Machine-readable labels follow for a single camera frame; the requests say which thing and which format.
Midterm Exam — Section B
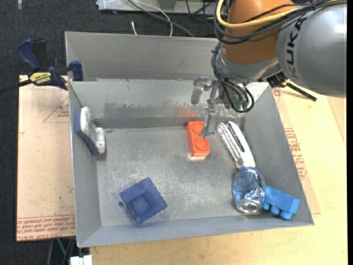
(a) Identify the grey metal bin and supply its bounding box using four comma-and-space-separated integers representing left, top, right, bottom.
65, 31, 315, 248

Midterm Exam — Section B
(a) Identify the brown cardboard board, red print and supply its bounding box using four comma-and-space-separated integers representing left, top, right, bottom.
16, 75, 322, 242

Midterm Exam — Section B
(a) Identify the dark blue square cup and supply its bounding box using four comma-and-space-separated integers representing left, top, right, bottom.
119, 177, 169, 226

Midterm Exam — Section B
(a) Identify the white slotted plastic tool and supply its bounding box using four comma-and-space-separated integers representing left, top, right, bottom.
216, 120, 257, 169

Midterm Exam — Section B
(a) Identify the light blue toy brick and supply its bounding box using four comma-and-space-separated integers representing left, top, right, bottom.
261, 185, 301, 221

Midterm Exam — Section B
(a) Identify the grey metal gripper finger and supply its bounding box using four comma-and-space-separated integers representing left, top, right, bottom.
200, 107, 221, 140
191, 76, 213, 105

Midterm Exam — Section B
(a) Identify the crushed clear plastic bottle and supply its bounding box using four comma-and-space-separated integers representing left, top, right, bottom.
232, 166, 266, 214

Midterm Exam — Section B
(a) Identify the orange toy brick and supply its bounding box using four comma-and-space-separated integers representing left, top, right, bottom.
186, 121, 211, 161

